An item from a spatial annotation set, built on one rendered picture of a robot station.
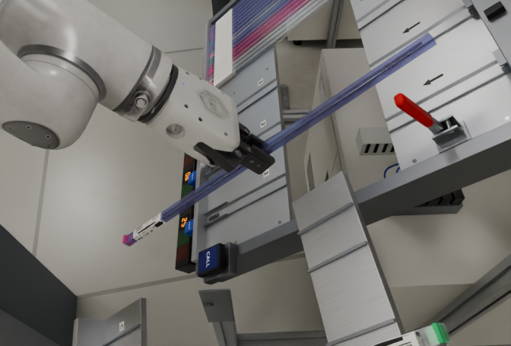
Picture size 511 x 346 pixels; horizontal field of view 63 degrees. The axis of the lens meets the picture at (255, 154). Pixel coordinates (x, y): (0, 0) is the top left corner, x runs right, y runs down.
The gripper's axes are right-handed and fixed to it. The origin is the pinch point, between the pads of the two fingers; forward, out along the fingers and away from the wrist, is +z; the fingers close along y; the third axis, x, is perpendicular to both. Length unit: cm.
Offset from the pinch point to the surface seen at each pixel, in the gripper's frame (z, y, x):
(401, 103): 2.7, -6.7, -18.4
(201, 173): 7.5, 18.2, 20.9
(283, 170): 11.0, 7.2, 4.2
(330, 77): 36, 55, 0
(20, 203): -4, 75, 120
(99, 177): 16, 84, 98
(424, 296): 54, -1, 7
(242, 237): 11.2, 0.7, 15.2
